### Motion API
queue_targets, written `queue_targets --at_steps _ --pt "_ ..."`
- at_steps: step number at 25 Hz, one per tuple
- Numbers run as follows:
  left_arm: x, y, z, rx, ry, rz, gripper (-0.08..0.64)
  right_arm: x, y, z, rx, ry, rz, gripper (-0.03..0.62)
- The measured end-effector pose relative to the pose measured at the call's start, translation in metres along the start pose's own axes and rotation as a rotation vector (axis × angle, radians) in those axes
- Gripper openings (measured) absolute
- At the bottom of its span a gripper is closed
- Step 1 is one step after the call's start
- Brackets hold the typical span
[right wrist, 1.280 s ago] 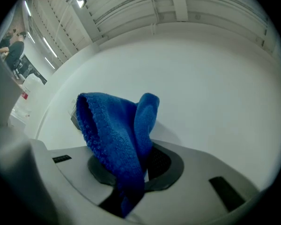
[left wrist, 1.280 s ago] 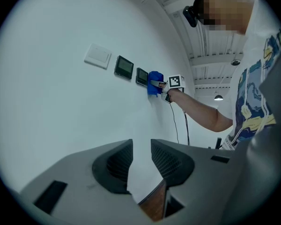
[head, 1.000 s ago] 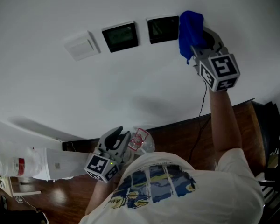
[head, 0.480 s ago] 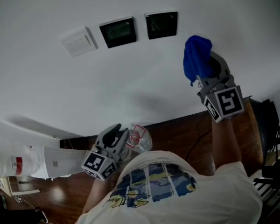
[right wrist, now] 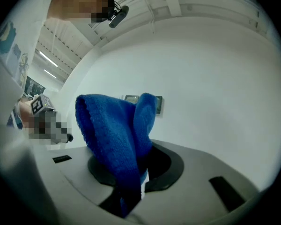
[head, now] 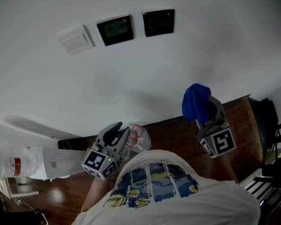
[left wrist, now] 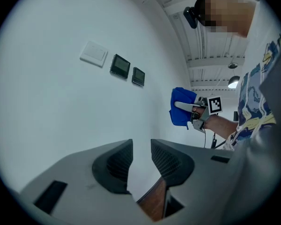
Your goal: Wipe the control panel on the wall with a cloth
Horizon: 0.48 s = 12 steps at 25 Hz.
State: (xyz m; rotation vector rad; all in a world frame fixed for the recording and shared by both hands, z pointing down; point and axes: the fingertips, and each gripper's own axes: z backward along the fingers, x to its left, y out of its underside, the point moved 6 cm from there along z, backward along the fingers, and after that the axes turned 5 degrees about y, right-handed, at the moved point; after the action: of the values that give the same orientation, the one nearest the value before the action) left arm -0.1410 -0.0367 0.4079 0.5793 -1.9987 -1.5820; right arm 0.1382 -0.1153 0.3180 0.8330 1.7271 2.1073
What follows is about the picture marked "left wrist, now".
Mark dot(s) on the black ceiling lamp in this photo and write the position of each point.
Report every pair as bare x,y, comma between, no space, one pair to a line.
232,65

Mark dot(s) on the person's white printed shirt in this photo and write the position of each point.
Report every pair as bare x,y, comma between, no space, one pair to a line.
253,90

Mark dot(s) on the person's head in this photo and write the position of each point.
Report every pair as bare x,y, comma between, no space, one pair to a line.
229,13

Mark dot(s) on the black pendant lamp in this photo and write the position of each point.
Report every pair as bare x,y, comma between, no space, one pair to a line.
234,83

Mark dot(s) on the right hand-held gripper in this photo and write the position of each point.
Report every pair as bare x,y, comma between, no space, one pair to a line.
214,105

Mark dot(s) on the blue cloth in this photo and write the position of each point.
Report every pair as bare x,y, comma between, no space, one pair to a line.
180,117

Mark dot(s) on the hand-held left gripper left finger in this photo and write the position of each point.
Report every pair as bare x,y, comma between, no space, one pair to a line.
84,172

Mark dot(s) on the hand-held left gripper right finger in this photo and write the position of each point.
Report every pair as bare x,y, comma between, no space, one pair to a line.
201,172

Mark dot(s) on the person's right hand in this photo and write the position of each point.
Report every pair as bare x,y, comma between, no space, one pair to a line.
198,113

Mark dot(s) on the person's right forearm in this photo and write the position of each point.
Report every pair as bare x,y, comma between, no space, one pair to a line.
221,125

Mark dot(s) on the black head-worn camera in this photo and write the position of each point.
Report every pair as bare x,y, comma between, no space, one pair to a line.
190,16

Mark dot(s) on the black wall panel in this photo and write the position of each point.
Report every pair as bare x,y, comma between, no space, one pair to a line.
138,76
120,65

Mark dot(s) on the white wall switch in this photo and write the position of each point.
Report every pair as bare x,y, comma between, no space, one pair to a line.
93,53

